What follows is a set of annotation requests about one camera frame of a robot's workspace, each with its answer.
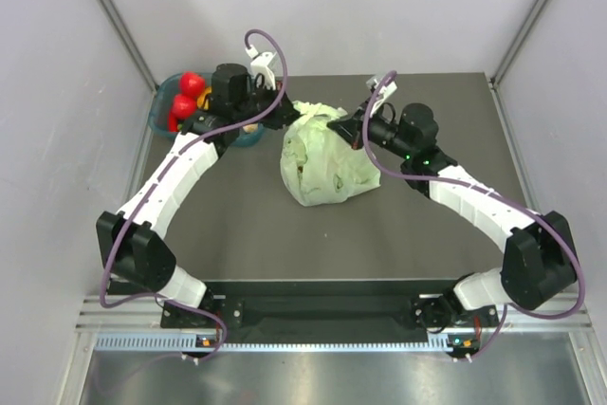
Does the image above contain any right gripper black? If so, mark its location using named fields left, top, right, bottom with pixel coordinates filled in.
left=329, top=98, right=414, bottom=160

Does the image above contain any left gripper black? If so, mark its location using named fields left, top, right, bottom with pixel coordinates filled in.
left=232, top=78, right=303, bottom=129

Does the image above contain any light green plastic bag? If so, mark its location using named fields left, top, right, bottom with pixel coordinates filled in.
left=280, top=101, right=380, bottom=207

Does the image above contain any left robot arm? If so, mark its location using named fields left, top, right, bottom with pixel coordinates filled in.
left=96, top=52, right=299, bottom=326

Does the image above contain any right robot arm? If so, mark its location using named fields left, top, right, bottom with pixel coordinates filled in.
left=327, top=103, right=578, bottom=325

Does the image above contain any beige fake mushroom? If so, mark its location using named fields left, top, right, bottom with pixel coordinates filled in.
left=243, top=124, right=258, bottom=134

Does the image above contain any orange fake fruit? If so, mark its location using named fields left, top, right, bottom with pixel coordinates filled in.
left=196, top=86, right=212, bottom=110

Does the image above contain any upper red fake apple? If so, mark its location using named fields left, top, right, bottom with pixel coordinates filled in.
left=178, top=71, right=206, bottom=99

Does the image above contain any red fake chili pepper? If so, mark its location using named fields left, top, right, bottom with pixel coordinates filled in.
left=167, top=112, right=178, bottom=133

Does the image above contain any teal plastic basket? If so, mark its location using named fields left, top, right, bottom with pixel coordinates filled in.
left=148, top=72, right=265, bottom=148

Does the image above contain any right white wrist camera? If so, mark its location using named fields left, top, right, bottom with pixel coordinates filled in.
left=366, top=72, right=397, bottom=117

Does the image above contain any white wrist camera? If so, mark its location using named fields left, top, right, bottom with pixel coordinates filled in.
left=366, top=72, right=397, bottom=117
left=246, top=46, right=278, bottom=90

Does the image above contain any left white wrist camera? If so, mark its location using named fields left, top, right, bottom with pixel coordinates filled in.
left=246, top=46, right=278, bottom=90

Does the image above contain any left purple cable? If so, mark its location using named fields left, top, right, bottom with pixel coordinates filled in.
left=99, top=28, right=289, bottom=361

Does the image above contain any purple cable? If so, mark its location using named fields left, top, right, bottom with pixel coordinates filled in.
left=99, top=28, right=289, bottom=361
left=362, top=70, right=583, bottom=361

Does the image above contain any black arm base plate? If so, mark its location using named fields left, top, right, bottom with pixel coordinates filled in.
left=159, top=294, right=499, bottom=330

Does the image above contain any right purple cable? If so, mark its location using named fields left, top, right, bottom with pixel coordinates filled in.
left=362, top=70, right=583, bottom=361

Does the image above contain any grey slotted cable duct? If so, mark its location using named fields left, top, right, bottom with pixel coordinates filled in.
left=94, top=333, right=477, bottom=353

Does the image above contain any aluminium frame rail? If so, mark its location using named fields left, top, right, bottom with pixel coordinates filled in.
left=76, top=296, right=163, bottom=332

